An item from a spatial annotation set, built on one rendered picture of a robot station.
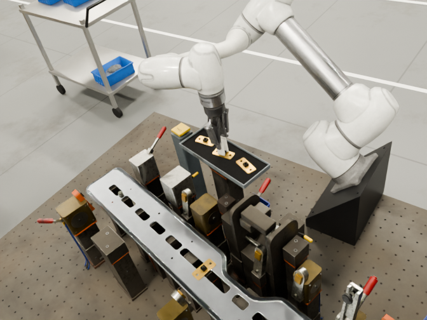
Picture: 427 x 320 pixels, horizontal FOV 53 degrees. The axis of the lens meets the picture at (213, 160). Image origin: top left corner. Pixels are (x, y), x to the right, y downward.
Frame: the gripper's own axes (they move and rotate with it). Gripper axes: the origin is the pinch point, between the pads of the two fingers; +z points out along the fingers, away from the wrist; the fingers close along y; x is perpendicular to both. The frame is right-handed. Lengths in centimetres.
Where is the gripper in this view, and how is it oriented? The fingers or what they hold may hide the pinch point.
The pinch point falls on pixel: (222, 145)
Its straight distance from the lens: 159.4
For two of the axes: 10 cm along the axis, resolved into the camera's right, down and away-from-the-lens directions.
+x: 8.3, 2.7, -4.9
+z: 1.6, 7.2, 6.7
